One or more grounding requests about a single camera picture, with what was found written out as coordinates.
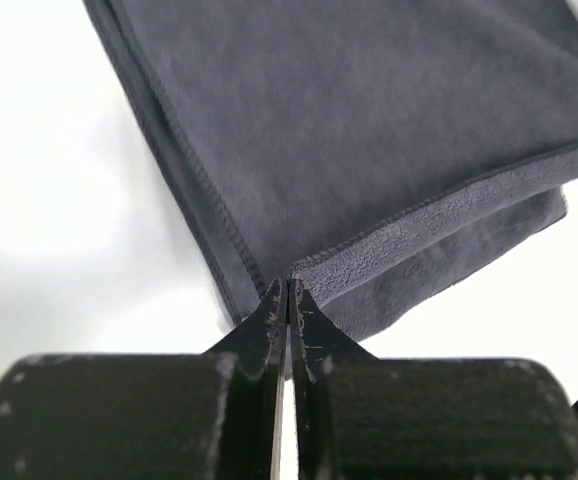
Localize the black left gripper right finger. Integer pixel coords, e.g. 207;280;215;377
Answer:
288;280;578;479

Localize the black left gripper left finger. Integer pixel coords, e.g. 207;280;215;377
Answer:
0;281;288;479

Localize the dark blue-grey towel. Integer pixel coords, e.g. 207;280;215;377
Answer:
85;1;578;340

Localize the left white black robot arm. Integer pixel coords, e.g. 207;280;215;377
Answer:
0;280;578;479

